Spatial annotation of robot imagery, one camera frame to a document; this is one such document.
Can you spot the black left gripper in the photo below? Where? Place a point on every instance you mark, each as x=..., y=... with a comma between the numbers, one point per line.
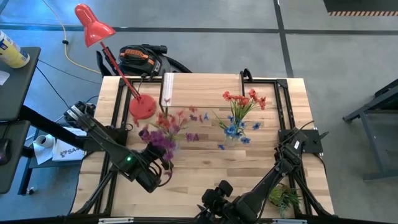
x=154, y=158

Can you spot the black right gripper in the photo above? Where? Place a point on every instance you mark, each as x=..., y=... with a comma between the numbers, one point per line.
x=220, y=208

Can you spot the red and purple flower bunch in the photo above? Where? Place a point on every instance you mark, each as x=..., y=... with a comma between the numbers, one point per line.
x=161, y=140

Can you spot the diamond-cut clear glass vase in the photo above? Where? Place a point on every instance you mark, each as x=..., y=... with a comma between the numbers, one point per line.
x=231, y=143

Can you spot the orange and blue flower bunch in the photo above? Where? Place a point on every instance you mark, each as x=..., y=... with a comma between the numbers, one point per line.
x=239, y=109

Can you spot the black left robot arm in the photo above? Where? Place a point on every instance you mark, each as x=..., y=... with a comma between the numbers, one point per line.
x=105, y=140

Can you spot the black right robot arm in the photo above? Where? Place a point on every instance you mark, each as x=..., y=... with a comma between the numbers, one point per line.
x=270, y=177

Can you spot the red desk lamp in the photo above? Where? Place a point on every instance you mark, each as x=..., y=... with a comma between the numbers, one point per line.
x=143, y=107

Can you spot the small potted green plant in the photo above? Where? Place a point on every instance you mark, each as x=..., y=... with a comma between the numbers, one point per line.
x=287, y=199

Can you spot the white printed paper sheet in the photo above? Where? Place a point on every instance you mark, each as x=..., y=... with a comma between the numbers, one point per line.
x=66, y=152

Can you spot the black and orange vacuum cleaner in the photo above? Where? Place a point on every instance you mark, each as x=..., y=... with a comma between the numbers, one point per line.
x=140, y=59

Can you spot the white paper roll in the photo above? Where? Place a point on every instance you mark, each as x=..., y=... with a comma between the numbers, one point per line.
x=46, y=141

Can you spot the white tissue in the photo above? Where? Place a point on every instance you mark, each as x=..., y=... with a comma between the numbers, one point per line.
x=42, y=155

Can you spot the dark metal cart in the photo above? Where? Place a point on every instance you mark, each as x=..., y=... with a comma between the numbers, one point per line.
x=354, y=116

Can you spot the black computer mouse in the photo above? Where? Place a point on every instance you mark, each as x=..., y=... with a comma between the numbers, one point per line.
x=3, y=152

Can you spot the black side desk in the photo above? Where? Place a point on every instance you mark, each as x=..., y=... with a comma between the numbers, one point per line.
x=15, y=87

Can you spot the yellow wipes canister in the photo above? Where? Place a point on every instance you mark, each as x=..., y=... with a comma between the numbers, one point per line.
x=11, y=51

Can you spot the black mat with hazard edge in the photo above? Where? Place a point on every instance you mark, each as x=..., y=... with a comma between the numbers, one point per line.
x=357, y=6

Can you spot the black aluminium table frame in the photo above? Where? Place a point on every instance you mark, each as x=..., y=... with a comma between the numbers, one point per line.
x=280, y=81

